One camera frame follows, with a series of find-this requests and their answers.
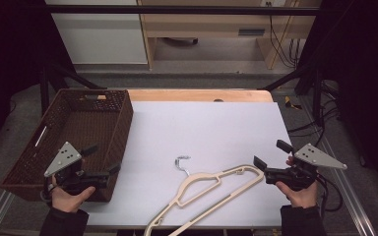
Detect yellow and black tool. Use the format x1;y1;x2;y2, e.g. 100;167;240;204
283;95;303;111

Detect black horizontal frame bar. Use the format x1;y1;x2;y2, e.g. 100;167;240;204
45;4;321;17

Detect black hanging cables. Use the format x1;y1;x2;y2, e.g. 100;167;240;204
268;2;300;69

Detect person's right hand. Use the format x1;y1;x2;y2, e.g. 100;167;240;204
275;156;319;209

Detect black frame strut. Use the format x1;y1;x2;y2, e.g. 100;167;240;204
262;58;326;127
38;62;107;116

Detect white cabinet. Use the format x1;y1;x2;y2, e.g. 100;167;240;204
44;0;149;65

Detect person's left hand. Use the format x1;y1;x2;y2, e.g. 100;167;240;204
50;176;96;213

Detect black curtain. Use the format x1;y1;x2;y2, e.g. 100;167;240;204
294;0;378;201
0;0;77;161

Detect white table mat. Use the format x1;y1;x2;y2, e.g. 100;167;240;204
80;100;296;229

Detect beige plastic clothes hanger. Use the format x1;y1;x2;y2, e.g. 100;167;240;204
143;154;266;236

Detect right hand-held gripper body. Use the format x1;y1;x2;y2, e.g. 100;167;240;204
264;143;348;192

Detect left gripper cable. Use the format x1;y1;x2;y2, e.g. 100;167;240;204
39;183;59;207

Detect black floor cables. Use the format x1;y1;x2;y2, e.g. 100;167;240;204
286;104;340;140

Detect brown woven plastic basket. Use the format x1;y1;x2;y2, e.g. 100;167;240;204
0;88;135;203

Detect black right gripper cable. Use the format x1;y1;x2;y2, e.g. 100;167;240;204
314;173;345;212

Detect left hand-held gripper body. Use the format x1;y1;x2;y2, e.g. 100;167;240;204
43;141;111;195

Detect light wooden desk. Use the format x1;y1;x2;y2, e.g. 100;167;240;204
137;0;323;71

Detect yellow cable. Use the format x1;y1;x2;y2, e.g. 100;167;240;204
270;0;301;70

